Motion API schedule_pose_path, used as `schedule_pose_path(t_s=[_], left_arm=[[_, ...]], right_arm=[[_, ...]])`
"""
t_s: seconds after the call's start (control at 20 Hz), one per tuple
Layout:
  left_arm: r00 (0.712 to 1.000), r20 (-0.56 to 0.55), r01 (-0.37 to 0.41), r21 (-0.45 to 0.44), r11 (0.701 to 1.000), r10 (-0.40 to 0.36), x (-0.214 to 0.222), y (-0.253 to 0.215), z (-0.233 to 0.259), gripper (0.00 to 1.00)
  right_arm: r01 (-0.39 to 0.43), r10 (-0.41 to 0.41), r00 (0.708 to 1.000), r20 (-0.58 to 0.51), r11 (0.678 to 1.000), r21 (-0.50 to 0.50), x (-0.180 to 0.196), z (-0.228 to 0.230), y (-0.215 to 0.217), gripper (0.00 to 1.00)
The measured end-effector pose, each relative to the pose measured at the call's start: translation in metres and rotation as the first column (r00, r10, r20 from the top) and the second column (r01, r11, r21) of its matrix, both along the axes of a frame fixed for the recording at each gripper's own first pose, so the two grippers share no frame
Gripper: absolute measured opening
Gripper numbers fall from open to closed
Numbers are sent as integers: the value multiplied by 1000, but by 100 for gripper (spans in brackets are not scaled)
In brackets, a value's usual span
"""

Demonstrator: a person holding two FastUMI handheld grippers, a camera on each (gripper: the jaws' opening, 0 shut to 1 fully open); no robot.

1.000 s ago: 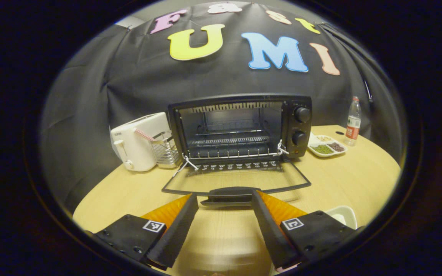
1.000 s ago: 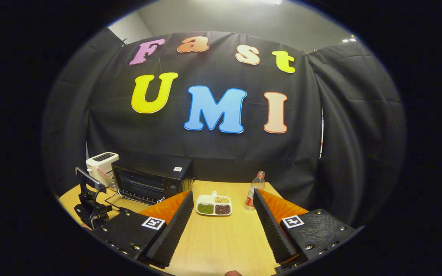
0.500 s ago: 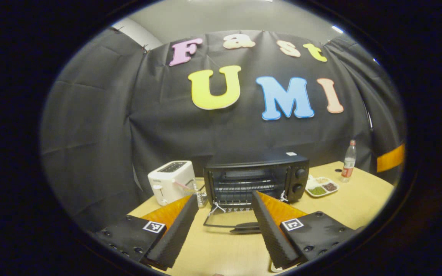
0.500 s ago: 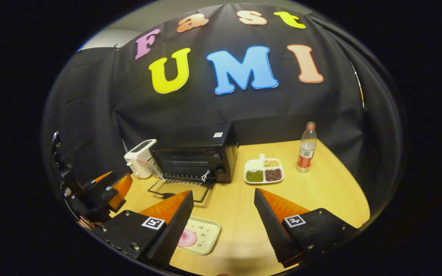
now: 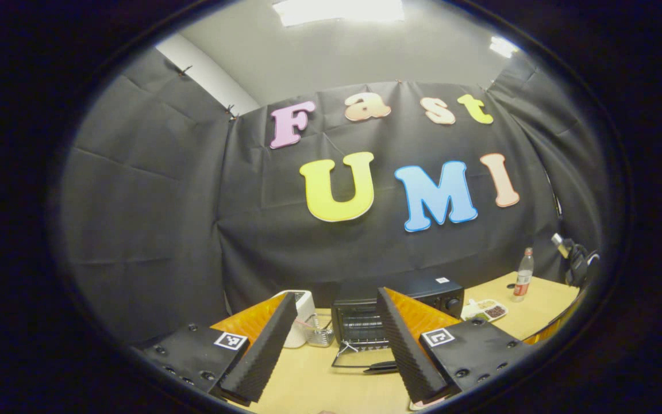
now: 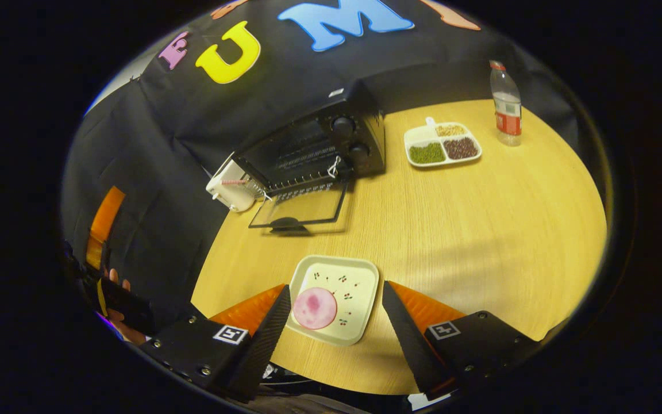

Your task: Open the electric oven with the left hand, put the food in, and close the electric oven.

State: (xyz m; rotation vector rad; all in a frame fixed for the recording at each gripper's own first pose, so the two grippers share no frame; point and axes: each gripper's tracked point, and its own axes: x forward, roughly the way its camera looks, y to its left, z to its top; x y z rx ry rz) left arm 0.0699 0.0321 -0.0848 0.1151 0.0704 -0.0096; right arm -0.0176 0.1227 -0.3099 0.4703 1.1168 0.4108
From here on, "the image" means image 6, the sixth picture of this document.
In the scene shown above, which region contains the clear bottle with red label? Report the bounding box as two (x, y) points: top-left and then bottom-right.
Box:
(490, 60), (522, 147)

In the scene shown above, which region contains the pink round cake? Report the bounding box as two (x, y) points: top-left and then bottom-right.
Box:
(292, 287), (338, 330)

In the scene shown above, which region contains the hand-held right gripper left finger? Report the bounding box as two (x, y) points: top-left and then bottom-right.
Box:
(138, 283), (292, 403)

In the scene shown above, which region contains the white square plate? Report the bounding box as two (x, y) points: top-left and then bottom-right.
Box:
(285, 255), (380, 347)

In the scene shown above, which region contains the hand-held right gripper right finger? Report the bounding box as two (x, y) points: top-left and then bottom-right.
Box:
(382, 281), (541, 402)

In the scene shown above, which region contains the black backdrop cloth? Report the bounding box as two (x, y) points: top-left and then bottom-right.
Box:
(61, 0), (582, 334)

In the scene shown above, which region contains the black electric oven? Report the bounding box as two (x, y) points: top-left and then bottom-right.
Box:
(232, 80), (387, 236)

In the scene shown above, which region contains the white toaster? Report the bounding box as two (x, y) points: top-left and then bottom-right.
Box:
(206, 158), (264, 212)

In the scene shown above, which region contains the white divided dish of beans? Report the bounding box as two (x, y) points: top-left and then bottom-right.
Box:
(403, 117), (483, 168)

